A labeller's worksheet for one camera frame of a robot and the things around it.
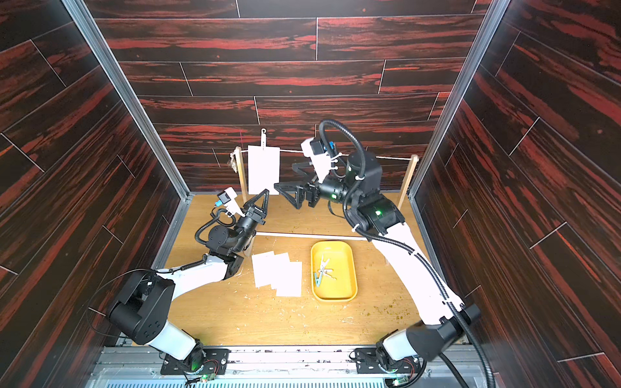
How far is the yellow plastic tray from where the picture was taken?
0.86 m

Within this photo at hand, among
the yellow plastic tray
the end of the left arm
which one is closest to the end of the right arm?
the end of the left arm

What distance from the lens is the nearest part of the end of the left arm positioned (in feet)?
2.23
